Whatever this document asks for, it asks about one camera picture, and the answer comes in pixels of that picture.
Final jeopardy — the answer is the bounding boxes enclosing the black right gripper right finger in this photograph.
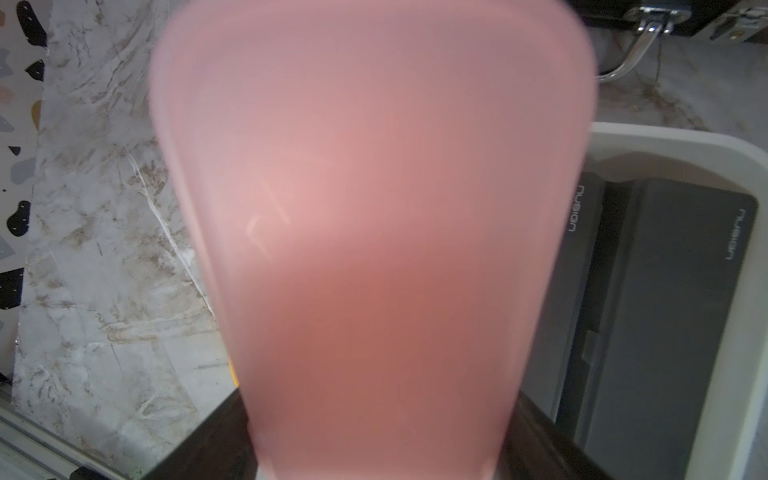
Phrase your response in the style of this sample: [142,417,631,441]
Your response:
[497,393,610,480]

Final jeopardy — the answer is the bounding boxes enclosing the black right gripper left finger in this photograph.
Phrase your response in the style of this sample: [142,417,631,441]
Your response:
[144,389,258,480]

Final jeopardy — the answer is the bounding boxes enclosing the dark grey pencil case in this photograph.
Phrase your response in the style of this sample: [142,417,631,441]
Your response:
[556,179,758,479]
[521,173,605,420]

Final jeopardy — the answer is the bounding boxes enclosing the pink pencil case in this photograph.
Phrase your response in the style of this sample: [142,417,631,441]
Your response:
[150,1,597,479]

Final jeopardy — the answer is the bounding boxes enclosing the yellow storage box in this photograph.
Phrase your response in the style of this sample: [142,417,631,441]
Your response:
[228,358,240,388]

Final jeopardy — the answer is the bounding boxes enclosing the white storage box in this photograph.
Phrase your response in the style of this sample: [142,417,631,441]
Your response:
[522,123,767,479]

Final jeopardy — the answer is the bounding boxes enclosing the black briefcase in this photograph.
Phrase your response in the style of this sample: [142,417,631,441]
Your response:
[569,0,767,84]

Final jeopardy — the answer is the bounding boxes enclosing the aluminium rail front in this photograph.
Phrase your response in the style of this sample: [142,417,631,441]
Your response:
[1,382,127,480]

